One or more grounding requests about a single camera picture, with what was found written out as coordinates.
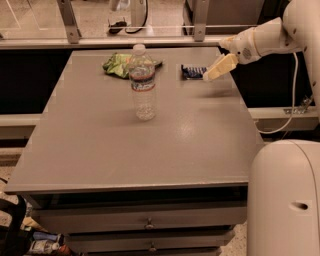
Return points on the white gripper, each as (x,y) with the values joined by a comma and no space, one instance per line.
(242,46)

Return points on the blue rxbar blueberry wrapper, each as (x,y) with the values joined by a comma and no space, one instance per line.
(193,73)

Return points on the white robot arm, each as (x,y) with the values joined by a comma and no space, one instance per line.
(283,205)

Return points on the clear plastic water bottle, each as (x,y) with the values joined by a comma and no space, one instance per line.
(144,90)

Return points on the black object behind glass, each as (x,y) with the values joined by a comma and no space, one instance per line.
(117,27)

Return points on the green chip bag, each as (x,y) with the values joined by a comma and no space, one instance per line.
(116,65)

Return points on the grey drawer cabinet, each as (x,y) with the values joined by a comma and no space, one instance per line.
(95,173)

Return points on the upper drawer round knob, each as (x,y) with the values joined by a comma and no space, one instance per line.
(149,225)

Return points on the drawer round knob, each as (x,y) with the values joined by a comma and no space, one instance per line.
(149,225)
(152,248)

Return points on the lower drawer round knob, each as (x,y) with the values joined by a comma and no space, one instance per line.
(152,248)

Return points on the clutter items on floor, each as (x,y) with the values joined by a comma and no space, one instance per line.
(44,243)

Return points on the black bag on floor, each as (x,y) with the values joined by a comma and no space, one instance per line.
(13,240)

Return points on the metal railing frame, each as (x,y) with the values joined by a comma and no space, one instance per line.
(76,24)

